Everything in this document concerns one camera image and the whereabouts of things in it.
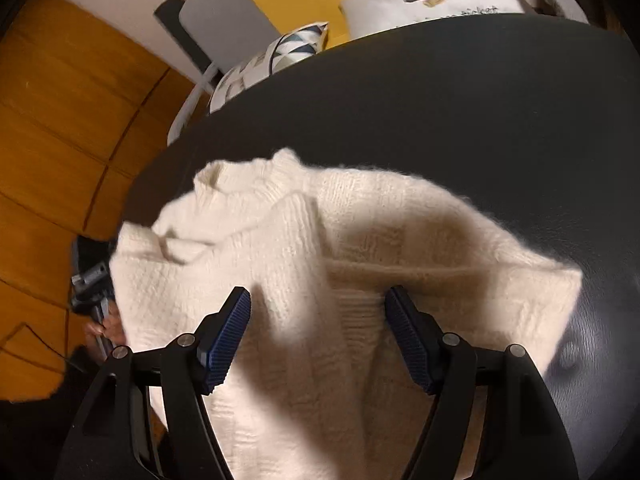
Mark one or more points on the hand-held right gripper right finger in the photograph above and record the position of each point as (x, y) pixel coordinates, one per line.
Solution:
(407, 340)

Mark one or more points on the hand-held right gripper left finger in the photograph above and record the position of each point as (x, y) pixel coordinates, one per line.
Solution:
(230, 340)

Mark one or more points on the white knit sweater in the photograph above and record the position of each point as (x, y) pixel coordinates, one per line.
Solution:
(350, 220)

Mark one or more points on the person's left hand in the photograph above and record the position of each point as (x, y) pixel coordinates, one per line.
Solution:
(117, 330)

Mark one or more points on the black rolled mat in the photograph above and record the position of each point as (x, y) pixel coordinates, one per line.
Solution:
(180, 30)

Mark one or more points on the geometric print pillow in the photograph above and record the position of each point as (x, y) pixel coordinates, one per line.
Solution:
(280, 52)

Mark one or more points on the white deer print pillow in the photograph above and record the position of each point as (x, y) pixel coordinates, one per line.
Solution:
(450, 10)

